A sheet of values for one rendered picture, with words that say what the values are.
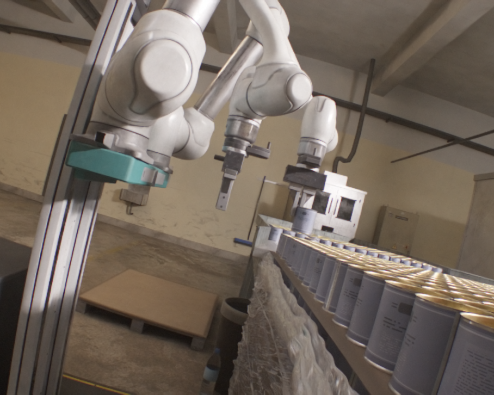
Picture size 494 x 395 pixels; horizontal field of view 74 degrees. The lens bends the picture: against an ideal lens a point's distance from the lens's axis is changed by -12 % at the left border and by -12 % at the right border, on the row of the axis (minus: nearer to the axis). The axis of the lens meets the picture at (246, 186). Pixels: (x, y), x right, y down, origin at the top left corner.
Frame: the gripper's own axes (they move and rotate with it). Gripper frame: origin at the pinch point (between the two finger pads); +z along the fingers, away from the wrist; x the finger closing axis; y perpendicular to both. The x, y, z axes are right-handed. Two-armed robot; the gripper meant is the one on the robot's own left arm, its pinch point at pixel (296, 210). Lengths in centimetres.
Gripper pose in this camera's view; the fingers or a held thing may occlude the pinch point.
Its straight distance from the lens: 117.7
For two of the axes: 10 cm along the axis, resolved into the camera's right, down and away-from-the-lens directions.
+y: 0.0, 0.8, 10.0
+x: -9.7, -2.6, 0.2
